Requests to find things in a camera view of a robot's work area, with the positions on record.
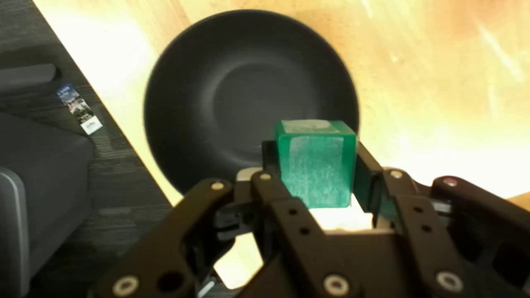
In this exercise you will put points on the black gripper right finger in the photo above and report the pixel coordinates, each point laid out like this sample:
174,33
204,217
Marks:
461,238

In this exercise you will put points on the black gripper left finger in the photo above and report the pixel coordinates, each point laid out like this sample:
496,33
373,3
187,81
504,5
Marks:
292,253

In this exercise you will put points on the green block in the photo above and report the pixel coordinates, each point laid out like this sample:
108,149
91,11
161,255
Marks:
317,160

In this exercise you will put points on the black bowl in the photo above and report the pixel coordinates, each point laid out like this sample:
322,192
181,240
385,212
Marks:
222,84

